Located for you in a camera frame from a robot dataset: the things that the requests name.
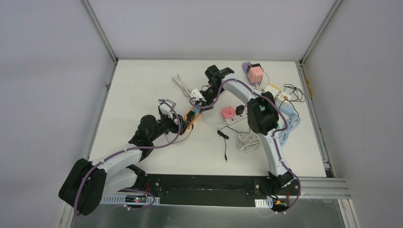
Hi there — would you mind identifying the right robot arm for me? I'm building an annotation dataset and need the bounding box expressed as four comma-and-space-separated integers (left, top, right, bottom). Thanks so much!
190, 65, 297, 196

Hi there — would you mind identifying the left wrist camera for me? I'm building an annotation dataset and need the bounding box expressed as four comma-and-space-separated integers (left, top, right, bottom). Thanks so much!
158, 99, 176, 119

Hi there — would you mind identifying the white coiled cord front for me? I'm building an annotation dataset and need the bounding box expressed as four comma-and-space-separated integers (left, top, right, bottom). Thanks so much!
236, 133, 262, 152

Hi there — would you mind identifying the pink flat adapter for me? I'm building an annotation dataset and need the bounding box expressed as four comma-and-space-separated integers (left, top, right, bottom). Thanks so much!
221, 106, 236, 120

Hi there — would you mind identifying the purple power strip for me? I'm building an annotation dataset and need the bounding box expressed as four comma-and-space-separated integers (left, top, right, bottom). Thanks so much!
242, 62, 252, 79

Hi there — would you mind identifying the yellow cube socket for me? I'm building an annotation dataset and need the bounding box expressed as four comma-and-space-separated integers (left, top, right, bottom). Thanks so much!
264, 84, 281, 99

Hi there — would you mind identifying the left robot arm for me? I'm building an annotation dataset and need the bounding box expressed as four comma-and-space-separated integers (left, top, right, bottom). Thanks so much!
58, 112, 191, 216

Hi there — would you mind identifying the white coiled cable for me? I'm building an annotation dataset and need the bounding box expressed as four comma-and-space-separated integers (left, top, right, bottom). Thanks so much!
172, 74, 197, 99

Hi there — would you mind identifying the light blue cord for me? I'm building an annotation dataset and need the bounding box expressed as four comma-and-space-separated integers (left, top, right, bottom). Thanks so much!
275, 113, 302, 149

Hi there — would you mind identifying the white power strip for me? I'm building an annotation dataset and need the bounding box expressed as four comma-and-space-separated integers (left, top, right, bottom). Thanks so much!
225, 112, 248, 126

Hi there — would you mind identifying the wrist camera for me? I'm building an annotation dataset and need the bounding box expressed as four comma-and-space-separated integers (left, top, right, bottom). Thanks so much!
158, 99, 176, 119
190, 89, 205, 101

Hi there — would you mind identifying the pink cube socket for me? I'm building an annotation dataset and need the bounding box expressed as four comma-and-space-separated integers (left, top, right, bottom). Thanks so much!
247, 66, 264, 86

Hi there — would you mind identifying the black thin barrel cable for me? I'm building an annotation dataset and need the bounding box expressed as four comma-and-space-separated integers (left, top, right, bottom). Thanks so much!
217, 129, 230, 163

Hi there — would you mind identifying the light blue charger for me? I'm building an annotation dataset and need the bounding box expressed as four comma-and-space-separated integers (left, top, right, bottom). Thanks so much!
192, 107, 202, 115

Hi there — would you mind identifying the black tangled cable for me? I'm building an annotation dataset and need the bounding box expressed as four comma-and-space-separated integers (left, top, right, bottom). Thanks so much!
283, 84, 307, 103

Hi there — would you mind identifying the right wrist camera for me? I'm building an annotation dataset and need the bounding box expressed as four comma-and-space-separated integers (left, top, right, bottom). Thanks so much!
190, 89, 205, 101

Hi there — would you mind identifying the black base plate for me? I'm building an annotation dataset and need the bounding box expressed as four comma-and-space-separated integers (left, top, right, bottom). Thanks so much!
138, 174, 300, 209

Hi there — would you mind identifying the black charger with cable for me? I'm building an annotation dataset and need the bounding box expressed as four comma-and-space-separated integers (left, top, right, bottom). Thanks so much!
173, 111, 196, 144

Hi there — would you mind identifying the light blue power strip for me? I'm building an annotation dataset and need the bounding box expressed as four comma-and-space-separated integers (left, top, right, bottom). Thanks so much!
279, 100, 296, 116

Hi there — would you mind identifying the black adapter on purple strip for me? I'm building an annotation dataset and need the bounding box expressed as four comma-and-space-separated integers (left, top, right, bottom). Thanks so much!
249, 63, 261, 68

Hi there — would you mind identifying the white tiger cube socket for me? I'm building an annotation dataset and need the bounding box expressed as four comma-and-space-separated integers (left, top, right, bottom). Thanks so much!
276, 91, 292, 103

